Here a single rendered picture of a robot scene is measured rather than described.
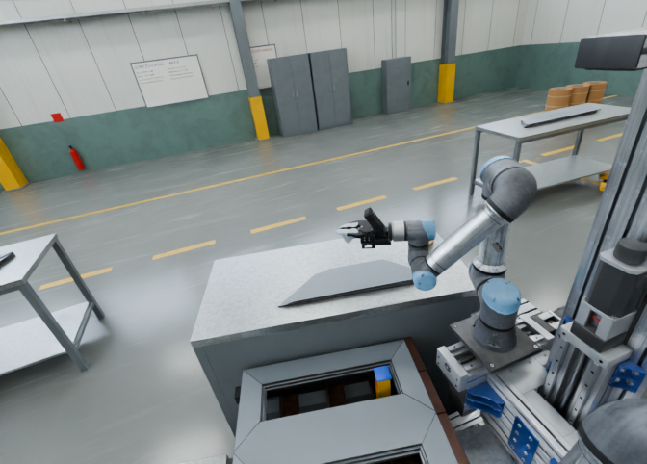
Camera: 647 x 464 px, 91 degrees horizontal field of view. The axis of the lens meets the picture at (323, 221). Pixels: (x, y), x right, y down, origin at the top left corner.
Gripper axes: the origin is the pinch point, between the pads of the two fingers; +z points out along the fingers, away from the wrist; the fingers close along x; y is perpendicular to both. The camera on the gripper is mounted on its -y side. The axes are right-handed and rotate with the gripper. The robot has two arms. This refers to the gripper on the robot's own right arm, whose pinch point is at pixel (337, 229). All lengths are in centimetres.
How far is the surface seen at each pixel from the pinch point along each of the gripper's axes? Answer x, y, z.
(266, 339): -18, 45, 36
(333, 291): 3.1, 38.9, 6.7
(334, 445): -53, 53, 4
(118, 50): 669, -20, 552
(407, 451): -53, 55, -21
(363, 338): -9, 58, -6
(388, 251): 36, 46, -20
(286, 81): 754, 109, 199
